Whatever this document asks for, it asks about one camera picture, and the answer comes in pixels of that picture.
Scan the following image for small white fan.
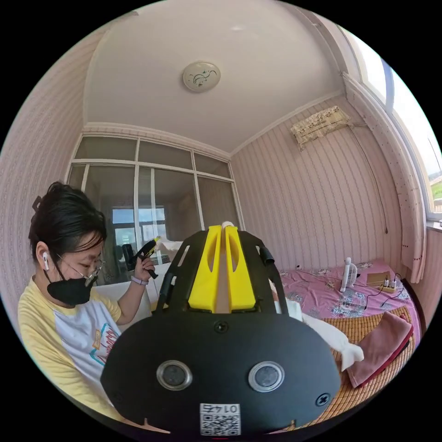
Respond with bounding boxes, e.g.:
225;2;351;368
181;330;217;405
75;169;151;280
339;257;356;293

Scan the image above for round ceiling lamp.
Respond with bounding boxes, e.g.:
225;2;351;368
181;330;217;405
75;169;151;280
182;61;221;93

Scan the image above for person's left hand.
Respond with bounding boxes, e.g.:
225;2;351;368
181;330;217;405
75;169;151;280
132;256;156;282

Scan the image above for bright outside window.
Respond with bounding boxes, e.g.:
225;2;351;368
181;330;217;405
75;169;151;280
340;26;442;223

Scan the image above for bed with pink floral sheet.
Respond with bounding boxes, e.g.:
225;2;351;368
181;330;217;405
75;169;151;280
274;258;425;427

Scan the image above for glass partition window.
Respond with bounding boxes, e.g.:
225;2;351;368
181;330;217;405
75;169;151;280
67;133;246;277

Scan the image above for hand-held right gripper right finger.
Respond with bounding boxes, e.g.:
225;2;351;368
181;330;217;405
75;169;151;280
224;226;258;312

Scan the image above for person's left forearm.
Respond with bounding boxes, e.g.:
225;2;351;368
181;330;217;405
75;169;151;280
115;275;150;326

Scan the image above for person's body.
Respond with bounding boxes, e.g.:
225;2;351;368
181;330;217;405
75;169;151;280
17;181;152;427

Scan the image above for folded maroon garment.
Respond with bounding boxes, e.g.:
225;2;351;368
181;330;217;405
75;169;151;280
346;310;414;389

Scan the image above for air conditioner with cloth cover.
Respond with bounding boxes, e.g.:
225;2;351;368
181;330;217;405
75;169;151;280
290;105;352;151

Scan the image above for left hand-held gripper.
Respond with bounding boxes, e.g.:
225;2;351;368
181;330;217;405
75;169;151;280
132;235;162;280

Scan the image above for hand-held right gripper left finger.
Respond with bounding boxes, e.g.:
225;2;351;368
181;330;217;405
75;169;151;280
188;225;222;312

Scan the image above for white cardigan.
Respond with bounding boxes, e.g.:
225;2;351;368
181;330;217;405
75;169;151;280
92;221;365;372

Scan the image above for pink curtain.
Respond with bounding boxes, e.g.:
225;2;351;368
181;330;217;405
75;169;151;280
341;71;428;285

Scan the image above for brown flat carton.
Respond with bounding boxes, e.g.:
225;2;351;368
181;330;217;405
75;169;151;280
366;270;392;287

